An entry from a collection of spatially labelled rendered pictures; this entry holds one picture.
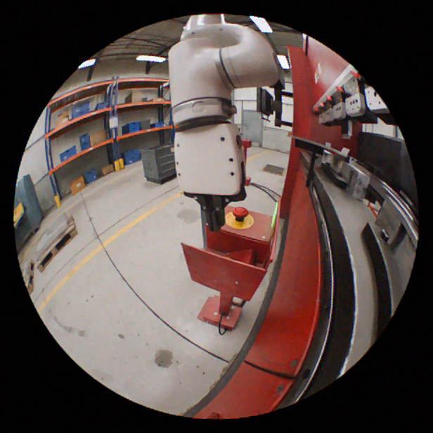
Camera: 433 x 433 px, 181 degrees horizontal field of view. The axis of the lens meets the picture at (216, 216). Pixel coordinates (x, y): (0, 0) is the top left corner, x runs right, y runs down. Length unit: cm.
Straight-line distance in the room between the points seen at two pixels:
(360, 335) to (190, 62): 37
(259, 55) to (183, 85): 10
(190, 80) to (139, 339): 119
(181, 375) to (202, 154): 108
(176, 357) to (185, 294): 52
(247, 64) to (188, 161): 15
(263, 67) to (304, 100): 144
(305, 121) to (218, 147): 143
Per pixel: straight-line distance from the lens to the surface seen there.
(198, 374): 103
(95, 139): 576
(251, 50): 19
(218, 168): 18
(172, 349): 103
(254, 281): 26
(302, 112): 158
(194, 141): 19
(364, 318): 21
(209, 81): 19
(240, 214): 33
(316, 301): 30
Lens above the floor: 99
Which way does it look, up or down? 36 degrees down
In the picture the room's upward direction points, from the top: straight up
